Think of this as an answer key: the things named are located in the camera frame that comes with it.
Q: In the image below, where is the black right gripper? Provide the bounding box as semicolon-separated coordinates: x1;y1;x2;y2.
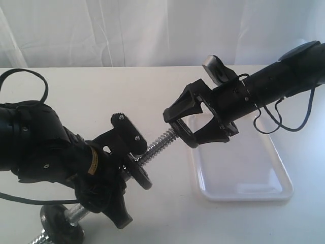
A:
163;76;256;148

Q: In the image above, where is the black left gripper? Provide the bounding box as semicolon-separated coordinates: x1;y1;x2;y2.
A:
71;133;133;228

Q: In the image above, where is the black weight plate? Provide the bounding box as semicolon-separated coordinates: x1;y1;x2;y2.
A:
170;119;199;148
124;156;152;190
40;205;85;244

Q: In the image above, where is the chrome dumbbell bar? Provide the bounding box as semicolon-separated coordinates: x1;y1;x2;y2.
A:
31;129;178;243

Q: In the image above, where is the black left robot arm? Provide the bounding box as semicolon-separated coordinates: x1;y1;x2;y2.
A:
1;101;132;229

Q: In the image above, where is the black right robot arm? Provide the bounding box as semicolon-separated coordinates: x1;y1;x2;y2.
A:
163;41;324;148

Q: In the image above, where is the white rectangular tray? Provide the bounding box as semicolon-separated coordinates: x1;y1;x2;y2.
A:
190;114;294;203

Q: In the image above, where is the white backdrop curtain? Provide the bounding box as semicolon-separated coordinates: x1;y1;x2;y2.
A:
1;1;324;68

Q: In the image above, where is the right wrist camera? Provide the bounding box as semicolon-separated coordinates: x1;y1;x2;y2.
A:
202;55;237;86

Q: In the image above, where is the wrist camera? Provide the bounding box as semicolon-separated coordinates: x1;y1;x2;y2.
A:
111;113;148;155
202;55;237;86

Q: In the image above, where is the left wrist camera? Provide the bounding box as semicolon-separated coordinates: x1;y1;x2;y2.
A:
111;113;148;155

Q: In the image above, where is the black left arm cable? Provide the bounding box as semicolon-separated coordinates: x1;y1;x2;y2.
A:
0;68;49;110

